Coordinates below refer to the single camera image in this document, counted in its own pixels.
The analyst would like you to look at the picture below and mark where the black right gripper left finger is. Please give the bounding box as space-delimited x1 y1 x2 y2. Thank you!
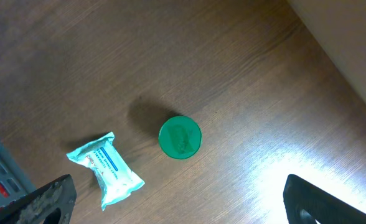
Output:
0 174 77 224

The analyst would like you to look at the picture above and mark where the grey plastic basket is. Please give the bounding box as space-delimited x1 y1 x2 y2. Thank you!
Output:
0 141 36 210

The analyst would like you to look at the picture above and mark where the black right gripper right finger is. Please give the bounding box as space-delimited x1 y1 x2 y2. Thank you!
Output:
283 174 366 224

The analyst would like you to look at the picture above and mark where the pale green wipes packet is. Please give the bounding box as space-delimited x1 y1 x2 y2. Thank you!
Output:
67 132 145 210

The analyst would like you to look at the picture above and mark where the green lid jar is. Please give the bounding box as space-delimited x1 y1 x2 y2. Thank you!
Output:
158 116 202 160

